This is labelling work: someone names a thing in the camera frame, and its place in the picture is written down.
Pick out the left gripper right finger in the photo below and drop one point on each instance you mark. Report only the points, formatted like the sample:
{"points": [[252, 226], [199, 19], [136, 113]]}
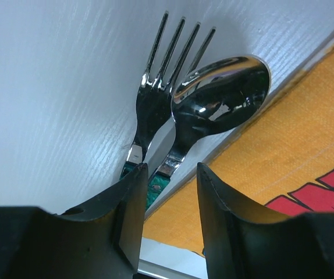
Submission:
{"points": [[291, 236]]}

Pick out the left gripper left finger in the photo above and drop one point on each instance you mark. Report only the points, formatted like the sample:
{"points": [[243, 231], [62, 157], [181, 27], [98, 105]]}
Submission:
{"points": [[99, 238]]}

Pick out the yellow cartoon print placemat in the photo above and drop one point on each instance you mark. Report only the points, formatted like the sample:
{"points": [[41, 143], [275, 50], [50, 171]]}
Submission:
{"points": [[285, 159]]}

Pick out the spoon with green handle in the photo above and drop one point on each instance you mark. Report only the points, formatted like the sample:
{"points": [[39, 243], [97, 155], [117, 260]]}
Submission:
{"points": [[211, 100]]}

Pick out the fork with green handle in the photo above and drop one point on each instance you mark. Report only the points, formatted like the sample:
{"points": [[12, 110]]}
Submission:
{"points": [[155, 94]]}

